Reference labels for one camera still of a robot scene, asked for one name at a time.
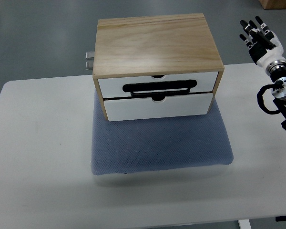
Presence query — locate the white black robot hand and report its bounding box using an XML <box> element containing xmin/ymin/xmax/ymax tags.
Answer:
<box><xmin>239</xmin><ymin>16</ymin><xmax>286</xmax><ymax>74</ymax></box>

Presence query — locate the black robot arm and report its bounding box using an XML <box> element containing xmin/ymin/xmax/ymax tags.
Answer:
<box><xmin>270</xmin><ymin>65</ymin><xmax>286</xmax><ymax>131</ymax></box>

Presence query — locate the wooden drawer cabinet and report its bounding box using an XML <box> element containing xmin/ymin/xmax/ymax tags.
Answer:
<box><xmin>92</xmin><ymin>13</ymin><xmax>224</xmax><ymax>120</ymax></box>

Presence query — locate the white lower drawer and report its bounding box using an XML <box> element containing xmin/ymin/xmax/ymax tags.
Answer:
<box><xmin>104</xmin><ymin>93</ymin><xmax>213</xmax><ymax>121</ymax></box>

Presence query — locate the cardboard box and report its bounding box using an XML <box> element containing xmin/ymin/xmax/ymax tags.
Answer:
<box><xmin>259</xmin><ymin>0</ymin><xmax>286</xmax><ymax>10</ymax></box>

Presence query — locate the black table control panel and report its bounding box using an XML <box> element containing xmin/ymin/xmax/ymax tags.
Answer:
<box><xmin>275</xmin><ymin>216</ymin><xmax>286</xmax><ymax>222</ymax></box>

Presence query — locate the blue mesh cushion mat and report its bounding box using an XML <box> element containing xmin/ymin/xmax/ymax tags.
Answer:
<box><xmin>91</xmin><ymin>98</ymin><xmax>234</xmax><ymax>176</ymax></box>

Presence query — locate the white table leg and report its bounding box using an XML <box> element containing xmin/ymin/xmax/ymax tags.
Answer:
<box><xmin>238</xmin><ymin>219</ymin><xmax>252</xmax><ymax>229</ymax></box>

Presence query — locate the grey metal table bracket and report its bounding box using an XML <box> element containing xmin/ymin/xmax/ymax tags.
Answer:
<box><xmin>85</xmin><ymin>51</ymin><xmax>95</xmax><ymax>70</ymax></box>

